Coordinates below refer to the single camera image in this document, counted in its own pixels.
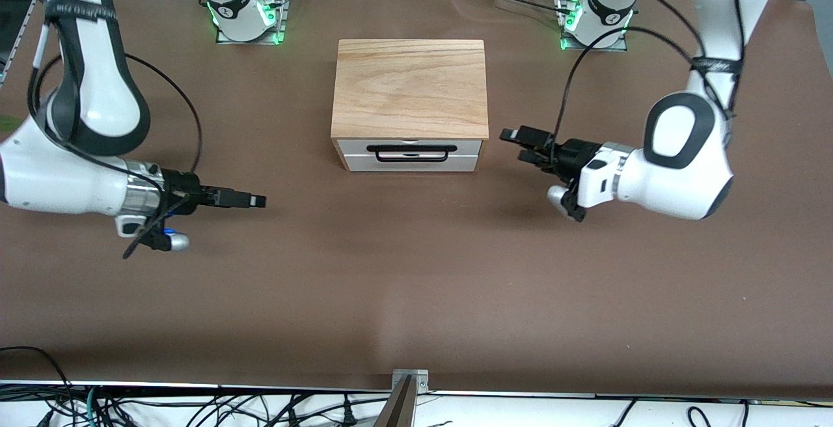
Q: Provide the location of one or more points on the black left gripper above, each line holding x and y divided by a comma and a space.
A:
571, 153

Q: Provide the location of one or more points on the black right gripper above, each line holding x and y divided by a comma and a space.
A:
182, 187

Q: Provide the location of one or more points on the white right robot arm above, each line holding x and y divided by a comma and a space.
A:
78, 173

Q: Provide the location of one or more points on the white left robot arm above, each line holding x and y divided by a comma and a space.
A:
683, 166

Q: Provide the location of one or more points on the white drawer front with notch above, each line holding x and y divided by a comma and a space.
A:
364, 164

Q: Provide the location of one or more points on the wooden drawer cabinet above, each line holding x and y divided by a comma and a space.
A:
410, 85

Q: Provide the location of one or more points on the brown table cover sheet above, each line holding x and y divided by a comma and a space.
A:
390, 284

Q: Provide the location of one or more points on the aluminium table edge strip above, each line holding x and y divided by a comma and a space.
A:
163, 386

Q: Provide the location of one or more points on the small green object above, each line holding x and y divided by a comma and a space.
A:
8, 122

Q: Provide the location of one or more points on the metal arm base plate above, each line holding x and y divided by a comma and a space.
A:
621, 46
281, 27

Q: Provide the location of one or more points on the silver mounting bracket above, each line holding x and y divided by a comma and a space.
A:
420, 378

